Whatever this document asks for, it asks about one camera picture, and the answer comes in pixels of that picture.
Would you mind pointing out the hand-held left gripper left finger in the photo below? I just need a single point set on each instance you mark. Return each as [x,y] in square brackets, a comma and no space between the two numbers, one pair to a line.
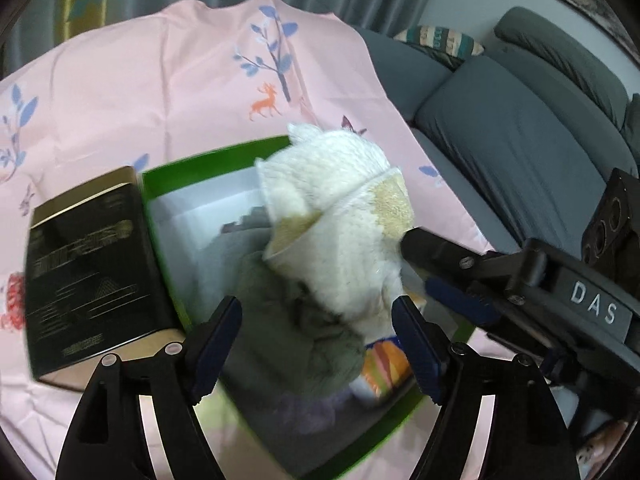
[220,345]

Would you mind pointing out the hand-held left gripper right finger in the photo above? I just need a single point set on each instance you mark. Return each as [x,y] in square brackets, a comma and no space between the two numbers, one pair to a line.
[417,345]

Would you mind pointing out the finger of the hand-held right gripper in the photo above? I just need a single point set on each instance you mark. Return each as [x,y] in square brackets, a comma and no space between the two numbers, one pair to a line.
[450,255]
[465,302]

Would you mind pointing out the blue tissue pack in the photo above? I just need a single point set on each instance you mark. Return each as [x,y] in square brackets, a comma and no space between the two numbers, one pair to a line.
[385,365]

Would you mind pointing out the green towel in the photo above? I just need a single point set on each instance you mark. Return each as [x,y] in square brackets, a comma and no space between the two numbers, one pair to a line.
[280,335]

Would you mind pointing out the purple bath loofah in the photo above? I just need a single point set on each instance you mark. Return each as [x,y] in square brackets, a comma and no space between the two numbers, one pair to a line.
[300,410]

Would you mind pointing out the cream towel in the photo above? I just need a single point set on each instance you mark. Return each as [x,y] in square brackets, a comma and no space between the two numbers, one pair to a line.
[340,220]

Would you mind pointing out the green box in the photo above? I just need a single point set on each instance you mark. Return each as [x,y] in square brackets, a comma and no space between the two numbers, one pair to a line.
[155,220]

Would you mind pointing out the grey sofa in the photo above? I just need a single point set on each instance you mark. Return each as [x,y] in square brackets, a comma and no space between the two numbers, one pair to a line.
[500,135]

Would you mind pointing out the black box lid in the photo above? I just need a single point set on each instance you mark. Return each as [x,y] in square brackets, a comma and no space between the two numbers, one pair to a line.
[90,270]

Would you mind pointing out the red cloth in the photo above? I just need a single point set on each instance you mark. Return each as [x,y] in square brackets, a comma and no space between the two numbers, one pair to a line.
[12,300]

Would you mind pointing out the striped pillow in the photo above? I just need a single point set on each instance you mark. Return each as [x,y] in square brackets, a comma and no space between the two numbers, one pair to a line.
[440,40]

